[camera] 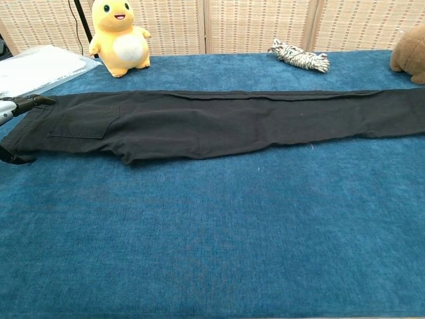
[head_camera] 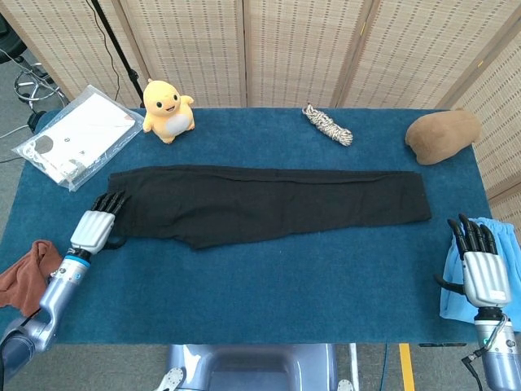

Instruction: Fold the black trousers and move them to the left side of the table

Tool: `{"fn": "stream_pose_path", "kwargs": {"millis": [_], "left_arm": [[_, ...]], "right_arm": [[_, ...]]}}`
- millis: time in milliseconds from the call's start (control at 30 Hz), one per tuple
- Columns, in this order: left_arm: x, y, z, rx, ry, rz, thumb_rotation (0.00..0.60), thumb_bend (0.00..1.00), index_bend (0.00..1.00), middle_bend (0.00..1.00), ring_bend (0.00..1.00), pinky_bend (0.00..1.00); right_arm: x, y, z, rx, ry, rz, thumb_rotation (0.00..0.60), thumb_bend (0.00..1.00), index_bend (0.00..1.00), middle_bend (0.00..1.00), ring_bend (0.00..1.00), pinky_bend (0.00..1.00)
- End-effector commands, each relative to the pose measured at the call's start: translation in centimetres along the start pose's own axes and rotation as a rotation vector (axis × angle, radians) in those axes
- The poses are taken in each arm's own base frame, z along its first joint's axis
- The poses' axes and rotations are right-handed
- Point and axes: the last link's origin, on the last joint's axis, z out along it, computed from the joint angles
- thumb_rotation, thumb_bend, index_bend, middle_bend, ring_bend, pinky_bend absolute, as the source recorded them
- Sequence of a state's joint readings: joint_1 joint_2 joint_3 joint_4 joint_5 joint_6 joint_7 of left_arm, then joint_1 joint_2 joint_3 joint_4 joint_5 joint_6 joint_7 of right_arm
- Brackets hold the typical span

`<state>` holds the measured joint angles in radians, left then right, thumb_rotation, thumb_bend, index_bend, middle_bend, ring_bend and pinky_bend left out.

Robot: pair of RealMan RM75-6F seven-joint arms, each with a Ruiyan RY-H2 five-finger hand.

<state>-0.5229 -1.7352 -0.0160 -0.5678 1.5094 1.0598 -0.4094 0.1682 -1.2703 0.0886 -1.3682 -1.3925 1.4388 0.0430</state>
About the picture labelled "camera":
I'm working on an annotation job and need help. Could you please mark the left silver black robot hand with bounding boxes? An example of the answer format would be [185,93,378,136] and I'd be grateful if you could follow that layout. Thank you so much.
[0,94,56,126]

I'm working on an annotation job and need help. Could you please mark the black trousers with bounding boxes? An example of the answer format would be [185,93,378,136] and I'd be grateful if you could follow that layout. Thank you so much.
[0,86,425,167]

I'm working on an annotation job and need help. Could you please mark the clear plastic bag white garment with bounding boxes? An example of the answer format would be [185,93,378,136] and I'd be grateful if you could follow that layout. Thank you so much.
[0,44,100,100]

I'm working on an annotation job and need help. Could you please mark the black tripod stand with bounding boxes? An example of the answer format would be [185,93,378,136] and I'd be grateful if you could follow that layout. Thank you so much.
[72,0,94,43]

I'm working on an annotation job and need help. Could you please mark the yellow plush dinosaur toy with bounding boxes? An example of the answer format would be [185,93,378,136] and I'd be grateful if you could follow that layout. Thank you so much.
[88,0,152,78]

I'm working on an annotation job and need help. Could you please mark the bamboo folding screen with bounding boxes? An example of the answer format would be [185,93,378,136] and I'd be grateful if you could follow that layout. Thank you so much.
[0,0,425,58]

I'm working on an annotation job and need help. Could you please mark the dark blue tablecloth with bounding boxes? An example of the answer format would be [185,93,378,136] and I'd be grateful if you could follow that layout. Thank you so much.
[0,49,425,319]

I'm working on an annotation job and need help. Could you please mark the thin black hanging cable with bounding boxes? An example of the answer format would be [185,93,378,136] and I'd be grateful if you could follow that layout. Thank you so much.
[68,0,84,59]

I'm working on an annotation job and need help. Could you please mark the white brown rope bundle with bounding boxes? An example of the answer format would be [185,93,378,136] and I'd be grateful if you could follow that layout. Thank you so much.
[267,38,330,74]

